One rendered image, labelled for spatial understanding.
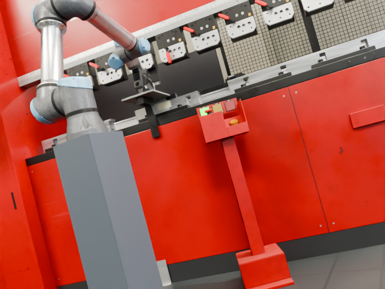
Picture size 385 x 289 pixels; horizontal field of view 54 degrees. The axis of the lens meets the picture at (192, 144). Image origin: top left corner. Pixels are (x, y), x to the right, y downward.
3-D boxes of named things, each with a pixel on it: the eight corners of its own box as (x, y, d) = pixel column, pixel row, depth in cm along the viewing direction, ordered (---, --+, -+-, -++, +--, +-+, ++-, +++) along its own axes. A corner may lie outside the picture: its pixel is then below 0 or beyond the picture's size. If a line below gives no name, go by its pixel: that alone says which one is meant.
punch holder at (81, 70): (71, 95, 229) (65, 69, 230) (79, 96, 238) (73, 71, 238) (93, 88, 225) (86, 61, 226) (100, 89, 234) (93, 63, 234)
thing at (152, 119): (145, 138, 194) (135, 97, 195) (156, 137, 208) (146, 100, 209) (153, 136, 193) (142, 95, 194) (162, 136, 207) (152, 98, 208)
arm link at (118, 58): (120, 52, 179) (128, 40, 187) (103, 60, 185) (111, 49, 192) (130, 65, 183) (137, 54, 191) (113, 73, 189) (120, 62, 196)
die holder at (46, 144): (44, 156, 237) (40, 141, 238) (50, 155, 243) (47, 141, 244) (114, 134, 224) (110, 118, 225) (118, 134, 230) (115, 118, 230)
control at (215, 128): (205, 143, 168) (195, 104, 168) (205, 144, 184) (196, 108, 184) (249, 131, 167) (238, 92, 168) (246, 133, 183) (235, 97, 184)
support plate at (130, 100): (121, 101, 195) (121, 99, 195) (142, 105, 220) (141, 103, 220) (153, 90, 190) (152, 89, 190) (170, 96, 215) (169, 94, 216)
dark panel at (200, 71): (89, 149, 289) (74, 93, 291) (90, 148, 291) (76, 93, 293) (230, 105, 258) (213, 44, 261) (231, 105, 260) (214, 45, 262)
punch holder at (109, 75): (100, 85, 224) (93, 58, 225) (107, 86, 232) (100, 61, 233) (122, 77, 220) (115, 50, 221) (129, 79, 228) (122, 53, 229)
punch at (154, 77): (144, 88, 220) (140, 73, 221) (146, 89, 222) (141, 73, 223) (160, 83, 218) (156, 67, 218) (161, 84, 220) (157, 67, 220)
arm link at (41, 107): (52, 111, 135) (51, -16, 151) (26, 122, 143) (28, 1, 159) (79, 119, 145) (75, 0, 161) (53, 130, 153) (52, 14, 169)
